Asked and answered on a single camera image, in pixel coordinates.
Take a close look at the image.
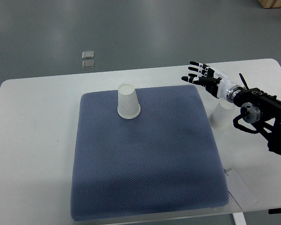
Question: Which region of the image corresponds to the white paper cup on cushion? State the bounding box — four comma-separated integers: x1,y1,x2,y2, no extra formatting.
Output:
118,83,141,119

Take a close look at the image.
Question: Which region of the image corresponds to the white table leg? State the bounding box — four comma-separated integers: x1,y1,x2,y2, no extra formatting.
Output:
232,212,247,225

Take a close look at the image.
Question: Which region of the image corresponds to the wooden furniture corner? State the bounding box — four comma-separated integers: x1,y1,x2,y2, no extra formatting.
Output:
259,0,281,9

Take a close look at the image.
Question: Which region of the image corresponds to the upper metal floor plate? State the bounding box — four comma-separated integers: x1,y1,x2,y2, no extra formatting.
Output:
82,50,94,59

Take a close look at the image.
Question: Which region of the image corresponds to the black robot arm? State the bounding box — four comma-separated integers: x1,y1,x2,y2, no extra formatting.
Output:
229,74,281,155

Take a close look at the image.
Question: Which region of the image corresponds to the white paper tag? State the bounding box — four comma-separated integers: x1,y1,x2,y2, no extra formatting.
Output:
225,169,258,210

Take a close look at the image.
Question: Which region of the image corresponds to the white paper cup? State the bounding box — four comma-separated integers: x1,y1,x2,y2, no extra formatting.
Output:
208,98,235,130
118,83,141,119

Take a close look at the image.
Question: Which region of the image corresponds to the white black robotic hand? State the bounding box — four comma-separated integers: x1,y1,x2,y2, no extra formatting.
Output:
181,61,240,103

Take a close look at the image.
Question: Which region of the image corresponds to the blue textured cushion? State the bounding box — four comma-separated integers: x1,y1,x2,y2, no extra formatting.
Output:
71,85,229,221

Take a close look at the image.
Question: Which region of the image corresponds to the black table control panel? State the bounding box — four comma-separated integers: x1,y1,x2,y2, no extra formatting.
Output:
268,208,281,215

